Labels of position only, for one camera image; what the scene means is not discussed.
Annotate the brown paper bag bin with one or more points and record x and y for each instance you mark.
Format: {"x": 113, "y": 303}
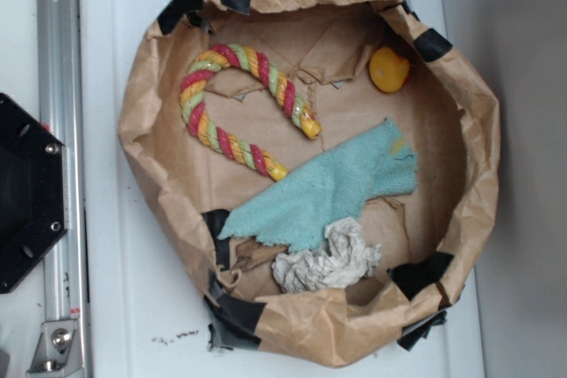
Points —
{"x": 431, "y": 237}

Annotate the multicolored twisted rope toy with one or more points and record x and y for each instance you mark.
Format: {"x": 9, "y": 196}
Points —
{"x": 192, "y": 102}

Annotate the yellow red rubber duck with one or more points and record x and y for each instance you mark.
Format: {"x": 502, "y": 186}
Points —
{"x": 388, "y": 71}

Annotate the silver corner bracket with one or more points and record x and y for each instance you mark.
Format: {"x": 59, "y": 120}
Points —
{"x": 56, "y": 353}

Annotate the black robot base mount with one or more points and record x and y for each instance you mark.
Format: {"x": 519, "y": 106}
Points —
{"x": 33, "y": 214}

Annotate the teal terry cloth rag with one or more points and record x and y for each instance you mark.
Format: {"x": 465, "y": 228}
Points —
{"x": 332, "y": 186}

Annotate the white plastic tray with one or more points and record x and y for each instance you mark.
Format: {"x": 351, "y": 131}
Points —
{"x": 147, "y": 319}

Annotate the aluminium extrusion rail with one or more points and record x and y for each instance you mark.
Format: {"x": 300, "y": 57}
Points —
{"x": 65, "y": 271}

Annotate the crumpled white paper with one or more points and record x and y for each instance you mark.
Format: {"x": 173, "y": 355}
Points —
{"x": 341, "y": 261}

